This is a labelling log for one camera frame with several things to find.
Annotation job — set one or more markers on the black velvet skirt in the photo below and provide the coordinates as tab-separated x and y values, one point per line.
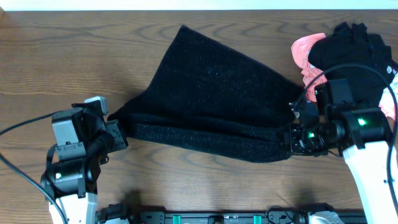
210	98

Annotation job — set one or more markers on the black t-shirt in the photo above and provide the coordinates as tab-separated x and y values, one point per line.
352	44

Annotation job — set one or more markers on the black mounting rail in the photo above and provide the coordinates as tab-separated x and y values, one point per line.
315	213

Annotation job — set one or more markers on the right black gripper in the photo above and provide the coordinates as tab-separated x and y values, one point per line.
296	147

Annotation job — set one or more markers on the pink garment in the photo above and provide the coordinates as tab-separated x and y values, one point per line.
300	51

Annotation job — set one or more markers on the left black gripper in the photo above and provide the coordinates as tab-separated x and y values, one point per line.
113	129

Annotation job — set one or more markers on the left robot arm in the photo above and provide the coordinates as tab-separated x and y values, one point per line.
83	142

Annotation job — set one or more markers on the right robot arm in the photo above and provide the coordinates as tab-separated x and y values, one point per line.
363	139

